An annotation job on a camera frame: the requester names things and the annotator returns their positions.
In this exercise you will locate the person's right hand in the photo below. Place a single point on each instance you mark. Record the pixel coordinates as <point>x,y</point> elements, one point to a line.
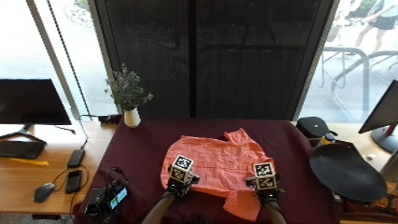
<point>266,190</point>

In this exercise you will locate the person's left hand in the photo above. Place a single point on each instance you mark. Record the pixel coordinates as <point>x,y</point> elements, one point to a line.
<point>179,184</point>

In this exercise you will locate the orange shirt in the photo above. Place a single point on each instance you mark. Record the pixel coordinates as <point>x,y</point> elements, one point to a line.
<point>220,165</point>

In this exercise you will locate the white marker cube on right glove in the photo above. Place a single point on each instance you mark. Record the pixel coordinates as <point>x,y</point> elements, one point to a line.
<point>264,176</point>

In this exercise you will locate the white marker cube on glove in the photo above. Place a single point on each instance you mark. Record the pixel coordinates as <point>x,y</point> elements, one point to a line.
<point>264,176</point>
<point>180,168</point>

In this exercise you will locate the white marker cube on left glove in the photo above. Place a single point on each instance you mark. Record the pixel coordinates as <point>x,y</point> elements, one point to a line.
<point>180,168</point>

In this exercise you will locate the dark red tablecloth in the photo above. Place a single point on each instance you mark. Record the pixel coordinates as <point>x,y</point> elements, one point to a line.
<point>207,137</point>

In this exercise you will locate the black device with lit screen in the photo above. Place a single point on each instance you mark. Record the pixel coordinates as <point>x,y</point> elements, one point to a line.
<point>108,197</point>

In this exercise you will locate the white vase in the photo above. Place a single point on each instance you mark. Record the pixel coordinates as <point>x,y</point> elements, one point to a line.
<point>132,117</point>

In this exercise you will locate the black smartphone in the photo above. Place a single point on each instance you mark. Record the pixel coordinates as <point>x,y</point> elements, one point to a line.
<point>74,181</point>

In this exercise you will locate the black computer mouse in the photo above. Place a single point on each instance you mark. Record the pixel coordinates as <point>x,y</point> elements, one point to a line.
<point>43,192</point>

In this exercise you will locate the green plant with small flowers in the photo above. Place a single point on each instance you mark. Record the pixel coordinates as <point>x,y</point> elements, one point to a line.
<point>126,90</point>

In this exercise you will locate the black monitor with round stand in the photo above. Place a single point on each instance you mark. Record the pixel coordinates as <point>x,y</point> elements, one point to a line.
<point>384,118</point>

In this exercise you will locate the yellow strip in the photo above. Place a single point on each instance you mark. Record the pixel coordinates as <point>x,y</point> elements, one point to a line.
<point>29,161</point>

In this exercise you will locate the black keyboard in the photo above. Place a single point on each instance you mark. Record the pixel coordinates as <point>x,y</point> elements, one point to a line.
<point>21,149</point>

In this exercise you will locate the black mesh window screen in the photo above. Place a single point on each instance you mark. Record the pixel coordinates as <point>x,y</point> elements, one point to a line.
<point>212,59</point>

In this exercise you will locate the metal bicycle rack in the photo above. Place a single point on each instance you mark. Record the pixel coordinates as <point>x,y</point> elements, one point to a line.
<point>352,71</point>

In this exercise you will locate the black computer monitor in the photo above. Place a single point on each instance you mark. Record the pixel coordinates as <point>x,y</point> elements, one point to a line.
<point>29,102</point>

